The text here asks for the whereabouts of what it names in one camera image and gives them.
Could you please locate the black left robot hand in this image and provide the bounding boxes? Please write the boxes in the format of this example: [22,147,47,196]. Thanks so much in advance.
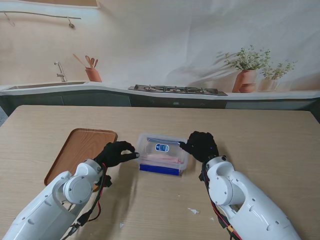
[94,140,140,168]

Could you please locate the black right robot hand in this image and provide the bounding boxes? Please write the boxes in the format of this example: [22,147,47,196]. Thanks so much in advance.
[178,130,220,163]

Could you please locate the clear lid with blue label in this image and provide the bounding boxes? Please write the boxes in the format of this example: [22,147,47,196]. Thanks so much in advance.
[137,133,189,161]

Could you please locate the raw bacon slice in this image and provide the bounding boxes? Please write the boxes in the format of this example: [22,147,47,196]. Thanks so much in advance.
[142,153,183,165]

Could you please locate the clear container with blue clips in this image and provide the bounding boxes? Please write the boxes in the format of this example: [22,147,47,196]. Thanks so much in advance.
[136,132,190,177]

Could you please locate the brown wooden tray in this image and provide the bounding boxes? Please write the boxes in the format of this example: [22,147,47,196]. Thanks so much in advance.
[44,128,119,193]

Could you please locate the printed kitchen backdrop cloth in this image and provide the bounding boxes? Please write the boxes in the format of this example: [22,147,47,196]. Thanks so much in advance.
[0,0,320,110]

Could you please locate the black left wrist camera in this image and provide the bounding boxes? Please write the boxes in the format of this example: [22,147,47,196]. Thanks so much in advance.
[101,174,113,188]

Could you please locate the left arm black red cables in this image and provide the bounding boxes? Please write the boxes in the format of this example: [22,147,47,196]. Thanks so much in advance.
[59,162,112,240]

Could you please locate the arm black red cables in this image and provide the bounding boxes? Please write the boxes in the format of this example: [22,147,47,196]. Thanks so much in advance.
[199,164,241,240]
[59,162,112,240]

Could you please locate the right arm black red cables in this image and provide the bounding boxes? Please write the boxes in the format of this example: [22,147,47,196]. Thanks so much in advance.
[199,164,241,240]

